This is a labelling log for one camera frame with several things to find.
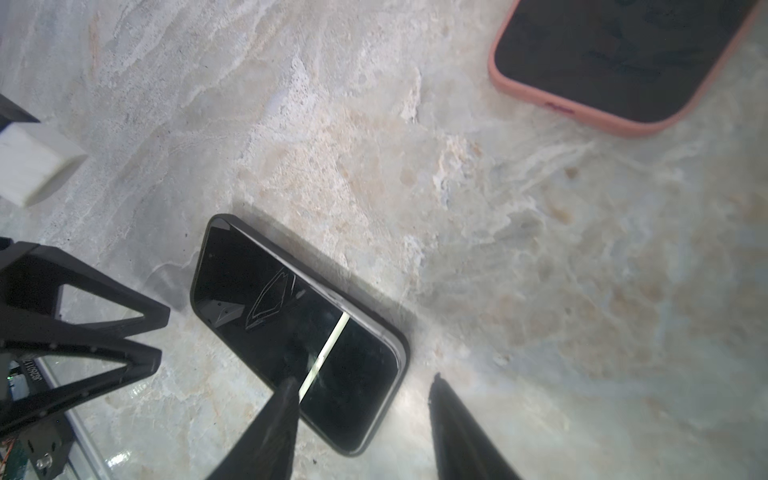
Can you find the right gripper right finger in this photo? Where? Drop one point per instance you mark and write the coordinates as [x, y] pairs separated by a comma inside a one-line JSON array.
[[462, 449]]

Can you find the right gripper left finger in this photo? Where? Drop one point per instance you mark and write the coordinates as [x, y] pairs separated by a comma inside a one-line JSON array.
[[266, 449]]

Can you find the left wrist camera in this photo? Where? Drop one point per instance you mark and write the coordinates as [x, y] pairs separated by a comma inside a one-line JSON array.
[[36, 159]]

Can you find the black phone case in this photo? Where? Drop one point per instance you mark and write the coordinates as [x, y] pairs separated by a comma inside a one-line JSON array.
[[396, 336]]

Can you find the pink phone case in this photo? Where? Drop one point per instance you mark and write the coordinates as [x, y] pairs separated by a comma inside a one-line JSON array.
[[600, 117]]

